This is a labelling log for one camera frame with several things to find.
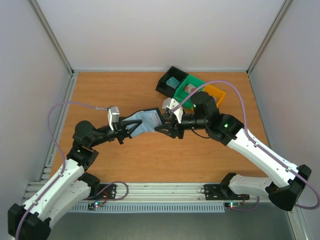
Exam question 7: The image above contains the white slotted cable duct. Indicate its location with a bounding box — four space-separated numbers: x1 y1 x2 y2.
69 202 225 214

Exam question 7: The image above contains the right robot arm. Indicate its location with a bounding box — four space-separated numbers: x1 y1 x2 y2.
155 91 312 211

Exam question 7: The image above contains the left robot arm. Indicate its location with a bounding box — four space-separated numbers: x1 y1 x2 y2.
7 119 142 240

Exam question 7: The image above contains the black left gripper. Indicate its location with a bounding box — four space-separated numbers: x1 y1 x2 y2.
89 116 142 148

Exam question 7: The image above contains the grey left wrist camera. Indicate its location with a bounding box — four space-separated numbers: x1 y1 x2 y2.
107 106 120 131

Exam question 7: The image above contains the teal card stack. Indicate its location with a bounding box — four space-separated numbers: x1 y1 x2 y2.
165 76 181 89

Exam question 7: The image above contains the green plastic bin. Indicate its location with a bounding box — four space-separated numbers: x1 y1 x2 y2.
173 75 205 103

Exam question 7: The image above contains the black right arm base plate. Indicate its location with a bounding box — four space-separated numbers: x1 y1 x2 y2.
200 184 250 201

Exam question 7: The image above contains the yellow plastic bin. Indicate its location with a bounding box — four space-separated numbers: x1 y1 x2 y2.
202 84 226 107

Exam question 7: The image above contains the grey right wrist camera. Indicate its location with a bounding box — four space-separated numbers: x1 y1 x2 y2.
162 97 184 124

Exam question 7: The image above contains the aluminium front rail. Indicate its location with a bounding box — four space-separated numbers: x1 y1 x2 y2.
23 181 298 204

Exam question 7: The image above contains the red patterned card stack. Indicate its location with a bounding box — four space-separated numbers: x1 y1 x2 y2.
184 83 196 93

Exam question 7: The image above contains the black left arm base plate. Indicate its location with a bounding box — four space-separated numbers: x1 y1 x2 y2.
85 184 117 201

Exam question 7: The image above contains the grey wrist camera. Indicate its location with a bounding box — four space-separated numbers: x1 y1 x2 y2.
107 106 120 131
162 97 184 124

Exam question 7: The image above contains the black plastic bin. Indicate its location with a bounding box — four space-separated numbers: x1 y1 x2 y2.
155 66 189 98

